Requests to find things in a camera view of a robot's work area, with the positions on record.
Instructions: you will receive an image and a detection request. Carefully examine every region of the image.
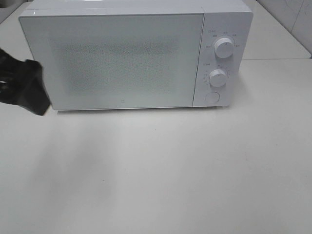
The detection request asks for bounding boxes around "white microwave oven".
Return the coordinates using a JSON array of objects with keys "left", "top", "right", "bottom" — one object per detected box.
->
[{"left": 19, "top": 0, "right": 254, "bottom": 109}]

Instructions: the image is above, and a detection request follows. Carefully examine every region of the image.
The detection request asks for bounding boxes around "upper white power knob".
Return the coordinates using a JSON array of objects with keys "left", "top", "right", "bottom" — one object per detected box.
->
[{"left": 214, "top": 37, "right": 234, "bottom": 59}]

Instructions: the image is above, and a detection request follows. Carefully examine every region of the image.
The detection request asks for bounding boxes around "round door release button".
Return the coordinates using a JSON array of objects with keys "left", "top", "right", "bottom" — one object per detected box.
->
[{"left": 205, "top": 92, "right": 220, "bottom": 106}]

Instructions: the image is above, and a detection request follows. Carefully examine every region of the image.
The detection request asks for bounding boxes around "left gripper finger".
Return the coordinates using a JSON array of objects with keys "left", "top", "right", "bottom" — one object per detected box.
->
[{"left": 18, "top": 59, "right": 51, "bottom": 116}]

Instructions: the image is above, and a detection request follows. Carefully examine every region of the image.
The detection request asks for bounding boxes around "white microwave door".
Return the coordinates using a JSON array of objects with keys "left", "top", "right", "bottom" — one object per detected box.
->
[{"left": 19, "top": 14, "right": 203, "bottom": 111}]

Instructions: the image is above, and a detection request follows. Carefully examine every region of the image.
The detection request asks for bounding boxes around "white timer knob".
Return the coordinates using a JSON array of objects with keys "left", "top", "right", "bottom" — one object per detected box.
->
[{"left": 209, "top": 69, "right": 228, "bottom": 88}]

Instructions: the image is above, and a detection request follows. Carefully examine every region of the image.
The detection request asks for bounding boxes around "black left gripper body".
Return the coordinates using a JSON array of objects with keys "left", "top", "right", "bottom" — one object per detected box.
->
[{"left": 0, "top": 49, "right": 26, "bottom": 107}]

